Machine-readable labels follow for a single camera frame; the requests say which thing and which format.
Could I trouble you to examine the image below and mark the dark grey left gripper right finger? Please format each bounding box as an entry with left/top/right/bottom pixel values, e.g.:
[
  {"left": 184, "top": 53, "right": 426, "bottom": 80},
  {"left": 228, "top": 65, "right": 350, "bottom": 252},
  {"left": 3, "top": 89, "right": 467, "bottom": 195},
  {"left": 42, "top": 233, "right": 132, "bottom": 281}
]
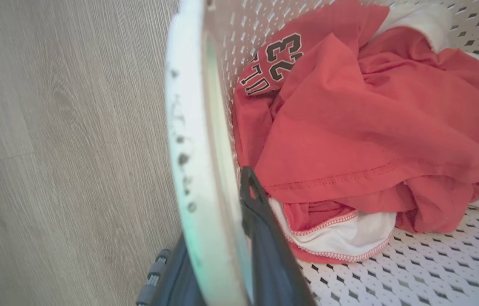
[{"left": 239, "top": 166, "right": 317, "bottom": 306}]

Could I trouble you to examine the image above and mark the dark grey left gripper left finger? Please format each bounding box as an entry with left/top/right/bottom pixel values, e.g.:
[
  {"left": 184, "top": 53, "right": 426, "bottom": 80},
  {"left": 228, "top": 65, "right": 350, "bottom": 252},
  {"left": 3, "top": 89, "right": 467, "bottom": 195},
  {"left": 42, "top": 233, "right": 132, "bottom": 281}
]
[{"left": 137, "top": 233, "right": 207, "bottom": 306}]

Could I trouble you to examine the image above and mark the white perforated plastic laundry basket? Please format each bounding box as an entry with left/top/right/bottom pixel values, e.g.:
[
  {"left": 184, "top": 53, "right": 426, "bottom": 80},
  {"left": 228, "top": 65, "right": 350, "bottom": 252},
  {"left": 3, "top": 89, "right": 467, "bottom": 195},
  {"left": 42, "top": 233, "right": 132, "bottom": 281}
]
[{"left": 164, "top": 0, "right": 479, "bottom": 306}]

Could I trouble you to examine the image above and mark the red jersey with number 23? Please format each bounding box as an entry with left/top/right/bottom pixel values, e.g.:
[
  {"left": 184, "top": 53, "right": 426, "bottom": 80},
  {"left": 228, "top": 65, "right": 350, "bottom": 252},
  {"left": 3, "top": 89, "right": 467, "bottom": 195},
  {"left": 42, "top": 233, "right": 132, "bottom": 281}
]
[{"left": 232, "top": 0, "right": 479, "bottom": 264}]

